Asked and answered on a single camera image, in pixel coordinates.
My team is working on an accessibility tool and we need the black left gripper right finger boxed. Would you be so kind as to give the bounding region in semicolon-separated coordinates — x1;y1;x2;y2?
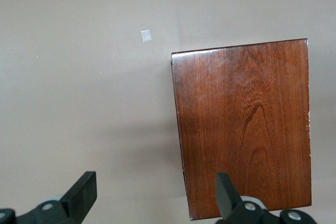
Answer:
215;172;280;224

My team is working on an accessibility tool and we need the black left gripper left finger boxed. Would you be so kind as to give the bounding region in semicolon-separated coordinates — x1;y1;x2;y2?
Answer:
15;170;98;224

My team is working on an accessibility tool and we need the small square tape patch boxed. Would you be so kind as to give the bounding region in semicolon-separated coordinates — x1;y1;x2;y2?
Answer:
140;29;152;43

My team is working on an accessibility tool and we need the dark brown wooden cabinet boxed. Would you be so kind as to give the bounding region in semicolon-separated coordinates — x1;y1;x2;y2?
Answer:
170;38;312;221

